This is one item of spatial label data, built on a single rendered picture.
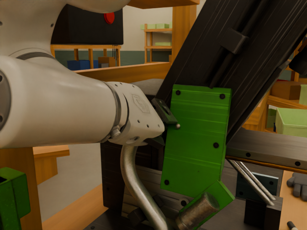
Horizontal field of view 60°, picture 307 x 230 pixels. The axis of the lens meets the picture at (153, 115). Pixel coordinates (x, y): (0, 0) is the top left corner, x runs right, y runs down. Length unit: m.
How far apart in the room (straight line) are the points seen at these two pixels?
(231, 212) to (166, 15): 9.78
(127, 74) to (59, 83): 0.75
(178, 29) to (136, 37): 9.55
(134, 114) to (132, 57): 10.59
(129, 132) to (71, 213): 0.52
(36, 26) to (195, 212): 0.37
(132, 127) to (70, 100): 0.12
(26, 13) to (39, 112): 0.12
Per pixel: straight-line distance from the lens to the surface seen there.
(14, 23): 0.33
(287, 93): 3.67
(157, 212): 0.53
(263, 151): 0.62
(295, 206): 0.91
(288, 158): 0.60
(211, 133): 0.50
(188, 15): 1.32
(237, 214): 0.81
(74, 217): 0.83
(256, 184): 0.68
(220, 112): 0.50
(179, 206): 0.56
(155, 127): 0.41
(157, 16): 10.51
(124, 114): 0.35
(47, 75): 0.27
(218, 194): 0.51
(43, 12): 0.32
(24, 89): 0.24
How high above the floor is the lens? 1.34
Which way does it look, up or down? 14 degrees down
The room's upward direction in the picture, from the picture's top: straight up
